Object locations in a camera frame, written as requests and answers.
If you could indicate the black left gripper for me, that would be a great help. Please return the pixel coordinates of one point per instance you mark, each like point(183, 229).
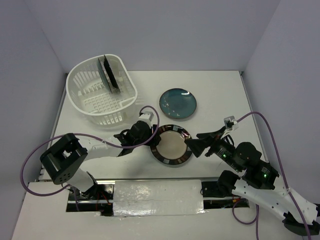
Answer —
point(156, 141)

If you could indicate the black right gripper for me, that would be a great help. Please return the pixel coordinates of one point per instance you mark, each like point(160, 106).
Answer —
point(203, 139)

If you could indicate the beige plate with dark rim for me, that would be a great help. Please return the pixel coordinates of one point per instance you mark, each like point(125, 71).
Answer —
point(172, 150)

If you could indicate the blue glazed ceramic plate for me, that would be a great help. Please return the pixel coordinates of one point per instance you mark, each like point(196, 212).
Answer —
point(178, 103)

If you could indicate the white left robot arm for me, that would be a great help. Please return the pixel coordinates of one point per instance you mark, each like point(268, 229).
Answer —
point(63, 159)

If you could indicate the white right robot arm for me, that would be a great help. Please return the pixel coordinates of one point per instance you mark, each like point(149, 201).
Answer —
point(257, 181)

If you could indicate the black plate in rack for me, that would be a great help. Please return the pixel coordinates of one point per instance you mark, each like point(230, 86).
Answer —
point(109, 80)

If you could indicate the teal plate in rack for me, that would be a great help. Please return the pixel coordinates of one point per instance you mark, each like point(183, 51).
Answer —
point(103, 73)

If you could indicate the white plastic dish rack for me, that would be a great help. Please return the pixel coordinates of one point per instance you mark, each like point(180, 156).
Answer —
point(89, 96)

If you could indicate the silver foil tape sheet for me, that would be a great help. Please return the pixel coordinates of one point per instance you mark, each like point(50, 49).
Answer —
point(157, 198)

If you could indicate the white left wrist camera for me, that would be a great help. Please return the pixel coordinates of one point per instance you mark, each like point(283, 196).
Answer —
point(146, 117)

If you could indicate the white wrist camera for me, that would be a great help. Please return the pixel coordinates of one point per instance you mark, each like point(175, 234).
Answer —
point(146, 117)
point(231, 125)

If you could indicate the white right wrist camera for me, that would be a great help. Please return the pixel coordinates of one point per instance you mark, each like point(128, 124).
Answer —
point(231, 125)

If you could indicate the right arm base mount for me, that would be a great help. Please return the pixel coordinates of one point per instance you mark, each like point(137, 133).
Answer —
point(214, 199)

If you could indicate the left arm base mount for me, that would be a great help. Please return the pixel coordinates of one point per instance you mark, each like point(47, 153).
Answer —
point(101, 201)

